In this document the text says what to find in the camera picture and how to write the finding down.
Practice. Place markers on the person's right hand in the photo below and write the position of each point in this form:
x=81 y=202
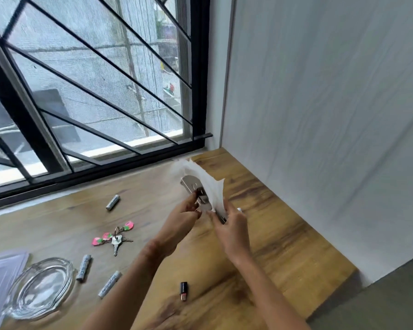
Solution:
x=235 y=237

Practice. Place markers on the person's left hand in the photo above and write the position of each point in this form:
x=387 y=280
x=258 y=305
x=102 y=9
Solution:
x=173 y=230

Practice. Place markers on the person's left fingers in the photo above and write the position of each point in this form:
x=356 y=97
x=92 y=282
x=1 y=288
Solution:
x=190 y=206

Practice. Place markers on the person's right thumb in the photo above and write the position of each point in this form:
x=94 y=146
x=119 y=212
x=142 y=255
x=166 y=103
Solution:
x=217 y=221

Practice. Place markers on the silver metal tool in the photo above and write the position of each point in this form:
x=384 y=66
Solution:
x=193 y=186

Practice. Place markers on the white tissue paper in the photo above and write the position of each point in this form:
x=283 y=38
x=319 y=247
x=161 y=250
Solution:
x=210 y=182

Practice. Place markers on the person's left forearm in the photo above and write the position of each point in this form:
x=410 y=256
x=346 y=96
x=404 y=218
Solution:
x=124 y=288

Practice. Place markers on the person's right forearm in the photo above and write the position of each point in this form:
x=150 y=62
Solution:
x=266 y=295

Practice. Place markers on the pink strawberry key charm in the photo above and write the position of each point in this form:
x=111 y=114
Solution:
x=128 y=225
x=101 y=239

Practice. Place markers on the grey cylindrical battery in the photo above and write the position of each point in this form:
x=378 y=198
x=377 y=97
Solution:
x=113 y=203
x=109 y=284
x=83 y=268

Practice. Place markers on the white backdrop sheet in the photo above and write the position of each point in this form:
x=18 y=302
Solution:
x=330 y=127

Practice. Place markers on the black metal window grille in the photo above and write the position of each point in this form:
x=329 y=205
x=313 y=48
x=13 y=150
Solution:
x=89 y=85

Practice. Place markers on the clear glass ashtray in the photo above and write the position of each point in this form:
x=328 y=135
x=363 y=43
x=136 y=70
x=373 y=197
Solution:
x=38 y=288

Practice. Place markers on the white paper sheets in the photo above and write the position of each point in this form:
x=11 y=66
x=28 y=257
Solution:
x=1 y=274

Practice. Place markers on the black window frame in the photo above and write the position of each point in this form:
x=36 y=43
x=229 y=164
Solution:
x=199 y=72

